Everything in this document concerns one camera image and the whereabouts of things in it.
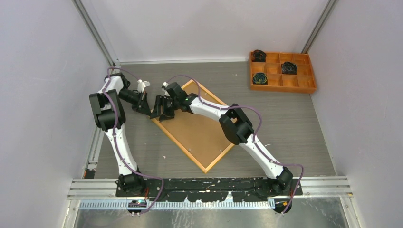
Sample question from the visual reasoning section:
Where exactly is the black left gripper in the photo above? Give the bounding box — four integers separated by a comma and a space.
119, 88, 152, 116

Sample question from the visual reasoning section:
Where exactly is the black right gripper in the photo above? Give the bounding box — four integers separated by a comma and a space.
150, 96, 179, 122

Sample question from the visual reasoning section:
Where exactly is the brown fibreboard backing board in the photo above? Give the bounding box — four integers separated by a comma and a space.
155, 83, 235, 169

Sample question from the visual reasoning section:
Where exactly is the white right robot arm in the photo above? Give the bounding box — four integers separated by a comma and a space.
150, 81, 293, 195

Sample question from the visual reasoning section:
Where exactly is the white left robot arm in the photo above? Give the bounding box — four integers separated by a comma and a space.
89, 72, 151, 197

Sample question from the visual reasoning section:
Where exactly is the orange compartment tray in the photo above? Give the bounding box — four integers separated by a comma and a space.
249, 49, 317, 94

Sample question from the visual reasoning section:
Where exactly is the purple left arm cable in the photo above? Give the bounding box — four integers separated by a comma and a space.
102, 66, 165, 215

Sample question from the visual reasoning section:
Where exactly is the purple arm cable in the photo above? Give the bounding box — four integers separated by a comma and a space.
162, 75, 305, 215
102, 66, 165, 215

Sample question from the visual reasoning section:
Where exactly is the aluminium left side rail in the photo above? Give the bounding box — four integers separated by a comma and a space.
82, 63, 122, 180

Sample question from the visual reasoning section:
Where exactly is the aluminium rail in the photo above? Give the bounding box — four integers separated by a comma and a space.
67, 177, 353, 210
82, 63, 122, 180

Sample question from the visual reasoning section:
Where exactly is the black cable coil lower left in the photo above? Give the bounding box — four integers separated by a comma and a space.
252, 72, 268, 85

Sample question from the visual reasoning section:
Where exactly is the black cable coil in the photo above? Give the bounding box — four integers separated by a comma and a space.
252, 72, 268, 85
251, 49, 267, 62
281, 61, 298, 75

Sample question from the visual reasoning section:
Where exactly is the aluminium front rail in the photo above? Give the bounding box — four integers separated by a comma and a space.
67, 177, 353, 210

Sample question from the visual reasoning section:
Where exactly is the black cable coil top left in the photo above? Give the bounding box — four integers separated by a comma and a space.
251, 49, 267, 62

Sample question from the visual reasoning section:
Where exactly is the black cable coil centre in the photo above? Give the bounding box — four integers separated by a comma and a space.
281, 61, 298, 75

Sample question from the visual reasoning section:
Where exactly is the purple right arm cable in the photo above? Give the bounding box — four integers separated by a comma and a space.
162, 75, 305, 215

